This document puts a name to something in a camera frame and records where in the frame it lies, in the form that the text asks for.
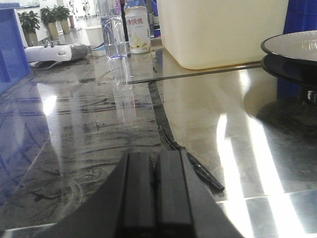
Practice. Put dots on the white drink bottle blue cap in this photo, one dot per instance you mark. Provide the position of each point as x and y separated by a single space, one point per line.
138 29

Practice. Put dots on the white paper cup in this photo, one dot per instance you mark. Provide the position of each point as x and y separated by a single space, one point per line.
96 40

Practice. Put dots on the cream plastic storage bin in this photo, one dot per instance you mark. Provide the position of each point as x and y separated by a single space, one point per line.
203 34

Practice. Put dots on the beige plate black rim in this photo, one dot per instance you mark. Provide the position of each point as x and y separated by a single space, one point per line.
298 45
300 72

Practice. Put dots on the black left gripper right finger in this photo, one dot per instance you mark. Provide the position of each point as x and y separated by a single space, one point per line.
185 208

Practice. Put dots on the clear water bottle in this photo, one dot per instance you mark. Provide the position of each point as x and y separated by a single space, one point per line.
112 29

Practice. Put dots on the white remote controller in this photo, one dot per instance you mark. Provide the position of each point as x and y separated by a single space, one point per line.
58 53

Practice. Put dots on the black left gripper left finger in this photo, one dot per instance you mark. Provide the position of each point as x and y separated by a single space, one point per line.
123 206

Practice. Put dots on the potted plant gold pot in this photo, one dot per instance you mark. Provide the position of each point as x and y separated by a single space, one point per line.
49 20
30 23
61 15

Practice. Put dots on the blue crate at left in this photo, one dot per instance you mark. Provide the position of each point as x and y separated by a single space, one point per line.
13 61

